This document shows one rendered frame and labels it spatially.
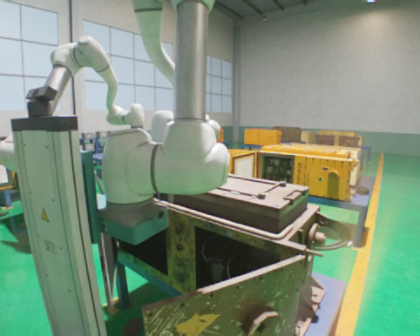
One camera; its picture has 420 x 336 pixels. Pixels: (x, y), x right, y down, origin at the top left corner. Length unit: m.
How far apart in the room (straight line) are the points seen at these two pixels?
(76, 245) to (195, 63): 0.65
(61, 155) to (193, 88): 0.42
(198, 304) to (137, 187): 0.42
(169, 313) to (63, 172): 0.52
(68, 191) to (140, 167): 0.22
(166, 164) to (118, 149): 0.14
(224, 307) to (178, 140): 0.59
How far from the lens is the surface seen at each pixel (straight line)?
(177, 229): 1.52
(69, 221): 0.81
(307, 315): 1.70
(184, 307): 0.86
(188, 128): 0.70
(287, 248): 1.16
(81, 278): 0.90
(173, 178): 0.70
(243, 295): 0.97
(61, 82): 1.48
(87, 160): 0.81
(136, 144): 0.74
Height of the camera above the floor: 1.77
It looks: 11 degrees down
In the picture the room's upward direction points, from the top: straight up
